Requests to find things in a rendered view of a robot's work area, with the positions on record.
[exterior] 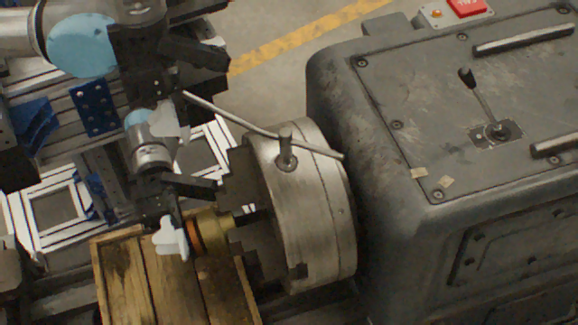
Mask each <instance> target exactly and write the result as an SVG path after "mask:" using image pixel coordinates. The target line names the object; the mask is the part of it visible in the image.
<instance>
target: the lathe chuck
mask: <svg viewBox="0 0 578 325"><path fill-rule="evenodd" d="M284 126H287V127H289V128H291V130H292V137H293V138H296V139H300V140H303V141H305V139H304V137H303V135H302V133H301V131H300V130H299V128H297V127H296V126H295V125H294V124H293V123H292V122H290V121H287V122H283V123H281V124H277V125H271V126H268V127H264V129H267V130H270V131H274V132H277V133H278V131H279V129H280V128H281V127H284ZM253 133H254V132H252V131H249V132H246V133H244V134H243V135H242V144H246V143H247V142H246V139H245V138H246V137H245V135H247V141H248V146H249V150H250V153H251V157H252V161H253V164H254V168H255V172H256V178H257V183H258V187H259V190H260V194H261V196H262V200H261V201H259V202H255V203H254V207H255V210H258V209H267V212H268V216H269V219H270V223H271V226H272V228H273V230H274V232H275V236H276V238H277V241H278V243H279V246H280V247H281V251H282V253H283V255H284V259H285V261H286V263H287V266H288V268H294V267H295V265H296V264H300V263H303V264H304V265H306V273H307V275H305V276H304V278H303V279H300V280H298V279H296V278H295V279H293V280H290V278H289V275H288V273H287V274H285V275H282V276H279V277H278V278H279V280H280V282H281V285H282V286H283V288H284V290H285V291H286V293H287V294H289V295H293V294H296V293H302V292H305V291H308V290H311V289H313V288H316V287H320V286H323V285H325V284H328V283H331V282H333V283H334V281H337V279H338V278H339V275H340V254H339V246H338V240H337V235H336V230H335V227H334V222H333V218H331V211H330V207H329V204H328V201H327V198H326V194H325V191H324V188H323V186H322V181H321V177H320V174H319V172H318V169H317V167H316V164H315V161H314V159H313V158H312V154H311V152H310V151H307V150H304V149H302V148H297V147H294V146H293V155H292V156H293V157H294V158H295V160H296V165H295V166H294V167H293V169H291V170H283V169H281V168H279V167H278V165H277V160H278V158H279V157H280V153H279V141H278V140H275V139H272V138H269V137H266V136H263V135H259V134H256V135H251V134H253ZM305 142H306V141H305Z"/></svg>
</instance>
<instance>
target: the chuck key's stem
mask: <svg viewBox="0 0 578 325"><path fill-rule="evenodd" d="M278 136H279V153H280V156H281V157H282V159H283V161H282V164H283V165H286V166H289V165H290V163H291V161H292V160H290V157H292V155H293V147H292V146H291V145H289V143H290V141H291V139H292V130H291V128H289V127H287V126H284V127H281V128H280V129H279V131H278Z"/></svg>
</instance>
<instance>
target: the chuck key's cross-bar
mask: <svg viewBox="0 0 578 325"><path fill-rule="evenodd" d="M182 97H183V98H185V99H187V100H189V101H190V102H192V103H194V104H196V105H199V106H201V107H204V108H206V109H208V110H210V111H211V112H212V113H214V114H216V115H218V116H221V117H223V118H225V119H227V120H229V121H231V122H233V123H235V124H237V125H241V126H243V127H245V128H246V129H248V130H250V131H252V132H254V133H256V134H259V135H263V136H266V137H269V138H272V139H275V140H278V141H279V136H278V133H277V132H274V131H270V130H267V129H264V128H261V127H259V126H257V125H254V124H252V123H250V122H248V121H246V120H244V119H242V118H240V117H238V116H235V115H233V114H231V113H229V112H227V110H225V109H223V108H221V107H218V106H215V105H213V104H211V103H210V102H208V101H206V100H204V99H202V98H200V97H196V96H194V95H192V94H191V93H189V92H186V91H183V92H182ZM289 145H291V146H294V147H297V148H302V149H304V150H307V151H310V152H313V153H317V154H320V155H324V156H327V157H330V158H333V159H336V160H339V161H342V162H343V161H344V160H345V156H346V155H345V154H343V153H338V152H335V151H332V150H329V149H325V148H322V147H320V146H317V145H314V144H312V143H308V142H305V141H303V140H300V139H296V138H293V137H292V139H291V141H290V143H289Z"/></svg>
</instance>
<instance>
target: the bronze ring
mask: <svg viewBox="0 0 578 325"><path fill-rule="evenodd" d="M182 228H183V231H184V235H185V237H186V239H187V242H188V245H189V247H190V250H191V253H192V255H193V257H194V258H195V259H196V258H202V257H204V256H206V254H210V256H212V255H216V254H218V253H221V252H224V251H226V252H230V248H229V245H228V243H229V240H228V237H227V233H226V232H227V231H230V230H233V229H235V228H238V225H237V223H236V220H235V218H234V216H233V212H232V210H231V209H230V210H226V211H223V212H220V211H219V210H218V211H216V210H215V208H214V206H213V204H211V205H210V208H208V209H205V210H202V211H199V212H197V213H196V218H187V219H186V220H184V221H183V222H182Z"/></svg>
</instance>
